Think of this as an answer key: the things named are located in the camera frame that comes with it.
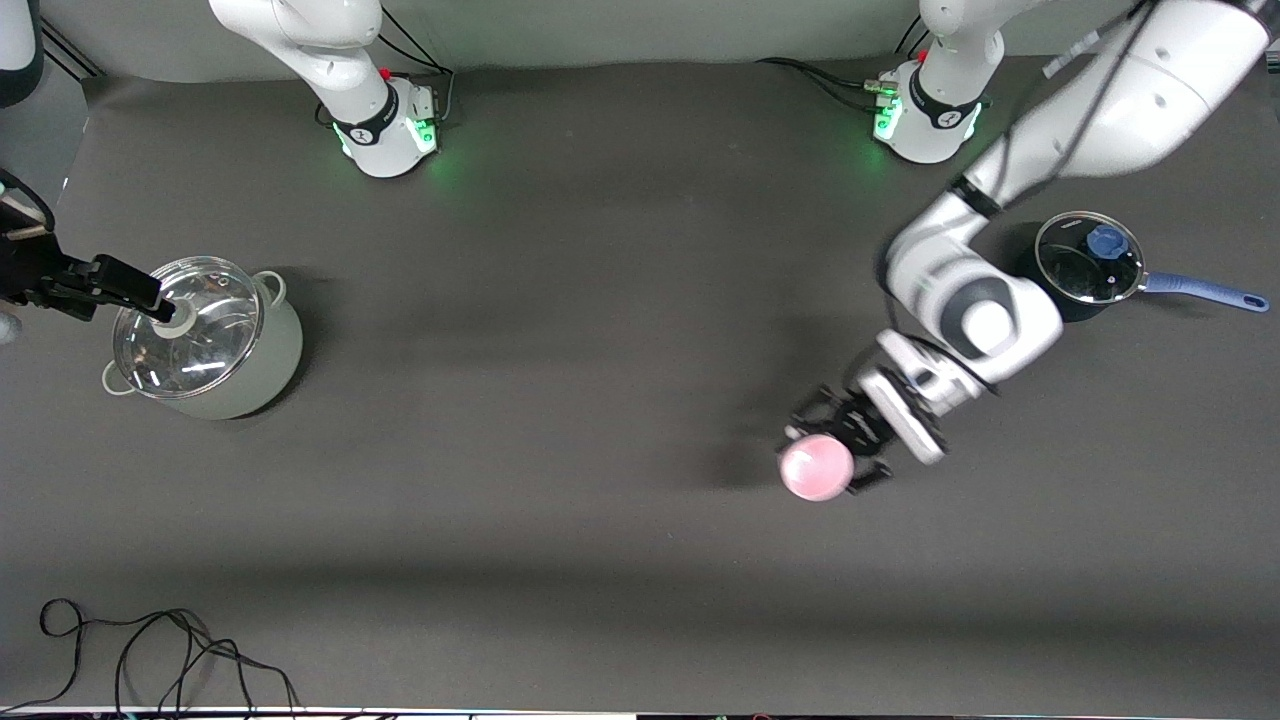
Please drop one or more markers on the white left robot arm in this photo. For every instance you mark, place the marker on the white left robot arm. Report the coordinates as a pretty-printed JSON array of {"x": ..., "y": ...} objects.
[{"x": 1150, "y": 90}]

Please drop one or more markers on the glass lid with blue knob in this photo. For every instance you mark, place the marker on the glass lid with blue knob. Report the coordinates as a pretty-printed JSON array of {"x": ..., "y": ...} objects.
[{"x": 1085, "y": 265}]

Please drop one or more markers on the grey-white stock pot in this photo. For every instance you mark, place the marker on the grey-white stock pot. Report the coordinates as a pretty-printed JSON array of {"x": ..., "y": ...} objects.
[{"x": 270, "y": 365}]

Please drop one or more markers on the dark grey table mat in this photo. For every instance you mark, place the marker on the dark grey table mat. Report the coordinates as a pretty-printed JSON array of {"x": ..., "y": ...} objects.
[{"x": 500, "y": 400}]

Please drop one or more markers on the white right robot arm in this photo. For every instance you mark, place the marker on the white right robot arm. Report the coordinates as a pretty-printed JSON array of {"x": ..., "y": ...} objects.
[{"x": 340, "y": 60}]

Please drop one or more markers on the black frame rail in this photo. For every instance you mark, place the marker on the black frame rail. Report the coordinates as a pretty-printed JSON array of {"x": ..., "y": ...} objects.
[{"x": 72, "y": 52}]

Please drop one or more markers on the dark blue saucepan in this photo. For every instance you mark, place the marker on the dark blue saucepan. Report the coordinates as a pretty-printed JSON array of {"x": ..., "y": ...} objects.
[{"x": 1200, "y": 288}]

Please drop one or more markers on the glass lid with grey knob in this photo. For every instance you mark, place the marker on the glass lid with grey knob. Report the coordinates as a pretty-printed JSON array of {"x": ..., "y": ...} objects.
[{"x": 200, "y": 350}]

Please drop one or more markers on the pink plastic cup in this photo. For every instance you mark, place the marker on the pink plastic cup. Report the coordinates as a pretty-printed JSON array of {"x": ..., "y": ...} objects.
[{"x": 817, "y": 468}]

